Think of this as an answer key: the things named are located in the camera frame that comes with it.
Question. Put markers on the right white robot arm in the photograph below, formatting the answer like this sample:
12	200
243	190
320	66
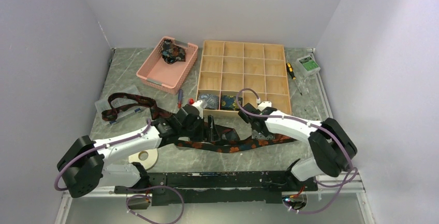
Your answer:
332	150

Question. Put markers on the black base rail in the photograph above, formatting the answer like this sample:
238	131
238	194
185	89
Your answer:
216	187

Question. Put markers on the white tape roll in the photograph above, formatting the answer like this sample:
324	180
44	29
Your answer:
147	158

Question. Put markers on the wooden compartment tray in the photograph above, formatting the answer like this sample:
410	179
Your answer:
230	68

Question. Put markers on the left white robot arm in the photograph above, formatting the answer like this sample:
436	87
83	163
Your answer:
90	164

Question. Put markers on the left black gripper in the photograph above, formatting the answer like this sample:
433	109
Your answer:
200	136

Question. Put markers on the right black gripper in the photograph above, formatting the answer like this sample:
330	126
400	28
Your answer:
269	134

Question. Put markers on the pink plastic basket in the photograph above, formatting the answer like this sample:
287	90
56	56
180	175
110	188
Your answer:
156	73

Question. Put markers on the rolled blue yellow tie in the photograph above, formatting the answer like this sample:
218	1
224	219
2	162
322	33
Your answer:
230	103

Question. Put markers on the red blue screwdriver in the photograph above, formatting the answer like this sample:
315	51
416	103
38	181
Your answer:
180	98

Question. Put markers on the crumpled floral tie in basket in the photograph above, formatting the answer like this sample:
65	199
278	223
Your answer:
172	53

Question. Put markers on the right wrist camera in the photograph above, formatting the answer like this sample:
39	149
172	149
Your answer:
264	104

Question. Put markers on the rolled grey-blue tie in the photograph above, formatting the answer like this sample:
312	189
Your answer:
211	100

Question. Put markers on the red patterned dark tie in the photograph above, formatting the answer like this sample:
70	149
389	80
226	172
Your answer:
137	100

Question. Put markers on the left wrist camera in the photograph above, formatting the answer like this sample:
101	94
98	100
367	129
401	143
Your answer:
199	104

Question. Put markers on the yellow black screwdriver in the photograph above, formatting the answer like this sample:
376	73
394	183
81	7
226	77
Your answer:
291	73

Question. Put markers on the green white small box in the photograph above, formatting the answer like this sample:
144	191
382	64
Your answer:
307	65

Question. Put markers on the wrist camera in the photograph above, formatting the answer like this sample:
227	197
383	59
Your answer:
199	104
264	104

